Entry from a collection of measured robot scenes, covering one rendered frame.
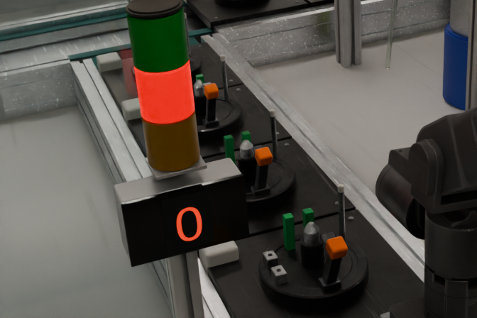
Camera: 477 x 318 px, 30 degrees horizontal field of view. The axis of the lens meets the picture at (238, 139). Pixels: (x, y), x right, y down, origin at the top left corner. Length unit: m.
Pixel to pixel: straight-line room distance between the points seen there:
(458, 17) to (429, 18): 0.44
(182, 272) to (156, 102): 0.22
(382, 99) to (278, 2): 0.40
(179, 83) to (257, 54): 1.25
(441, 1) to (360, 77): 0.34
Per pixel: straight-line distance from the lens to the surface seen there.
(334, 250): 1.04
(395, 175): 0.81
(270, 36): 2.03
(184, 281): 0.96
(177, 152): 0.82
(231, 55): 1.86
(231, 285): 1.16
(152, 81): 0.79
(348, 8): 1.97
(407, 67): 2.01
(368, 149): 1.67
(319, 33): 2.07
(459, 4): 1.75
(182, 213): 0.85
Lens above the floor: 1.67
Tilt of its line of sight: 28 degrees down
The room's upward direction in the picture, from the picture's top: 5 degrees counter-clockwise
